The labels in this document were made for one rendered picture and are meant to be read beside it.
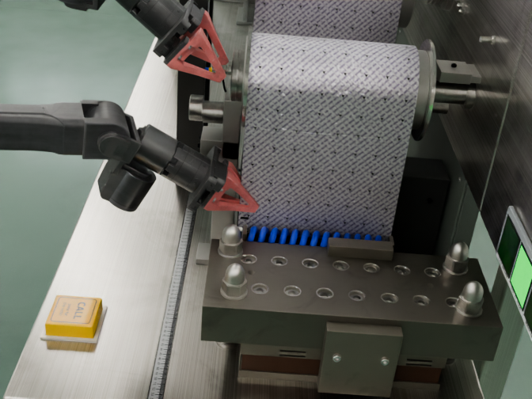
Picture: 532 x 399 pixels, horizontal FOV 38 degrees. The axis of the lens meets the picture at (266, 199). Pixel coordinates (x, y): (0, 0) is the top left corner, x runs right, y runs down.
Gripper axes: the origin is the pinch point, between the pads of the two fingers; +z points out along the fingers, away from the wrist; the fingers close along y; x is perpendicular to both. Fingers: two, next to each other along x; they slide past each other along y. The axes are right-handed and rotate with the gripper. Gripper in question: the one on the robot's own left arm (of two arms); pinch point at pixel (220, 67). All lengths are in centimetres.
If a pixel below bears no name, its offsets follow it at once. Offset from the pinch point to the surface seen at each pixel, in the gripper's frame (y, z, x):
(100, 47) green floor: -340, 9, -153
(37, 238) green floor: -136, 25, -142
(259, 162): 5.1, 12.8, -5.0
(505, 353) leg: -9, 80, -7
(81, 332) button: 18.2, 9.5, -38.0
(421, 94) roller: 4.3, 21.6, 18.3
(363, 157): 5.1, 22.9, 6.3
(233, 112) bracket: -2.2, 6.6, -4.5
